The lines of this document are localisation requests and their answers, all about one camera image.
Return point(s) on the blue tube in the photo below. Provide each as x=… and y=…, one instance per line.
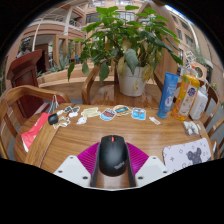
x=167, y=96

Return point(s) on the dark bust statue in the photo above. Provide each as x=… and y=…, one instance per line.
x=24, y=47

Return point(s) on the small black key fob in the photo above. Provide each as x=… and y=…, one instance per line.
x=53, y=119

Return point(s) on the orange round sticker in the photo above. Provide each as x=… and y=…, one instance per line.
x=122, y=110

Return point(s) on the dark red wooden lectern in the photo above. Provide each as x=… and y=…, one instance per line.
x=25, y=71

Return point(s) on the small white sticker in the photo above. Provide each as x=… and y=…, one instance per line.
x=154, y=120

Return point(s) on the cream sticker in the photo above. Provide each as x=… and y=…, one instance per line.
x=90, y=112

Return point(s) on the white outdoor sculpture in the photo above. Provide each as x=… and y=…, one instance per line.
x=193, y=63

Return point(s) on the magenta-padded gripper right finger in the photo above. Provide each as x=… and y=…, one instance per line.
x=150, y=170

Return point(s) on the green plant in white pot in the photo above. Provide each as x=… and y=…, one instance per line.
x=130, y=43

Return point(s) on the red paper packet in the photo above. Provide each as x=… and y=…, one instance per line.
x=31, y=135

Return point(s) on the grey white printed mouse pad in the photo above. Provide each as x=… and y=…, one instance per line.
x=186, y=156

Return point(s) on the white pump bottle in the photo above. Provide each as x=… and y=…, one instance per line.
x=200, y=103

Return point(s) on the black computer mouse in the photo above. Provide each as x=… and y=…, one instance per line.
x=113, y=156

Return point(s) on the yellow liquid bottle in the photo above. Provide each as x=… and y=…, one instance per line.
x=185, y=98

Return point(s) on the light blue sticker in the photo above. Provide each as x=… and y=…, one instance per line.
x=138, y=114

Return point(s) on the white crumpled wrapper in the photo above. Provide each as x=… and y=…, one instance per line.
x=191, y=127

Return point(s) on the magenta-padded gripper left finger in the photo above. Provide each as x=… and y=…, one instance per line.
x=71, y=170

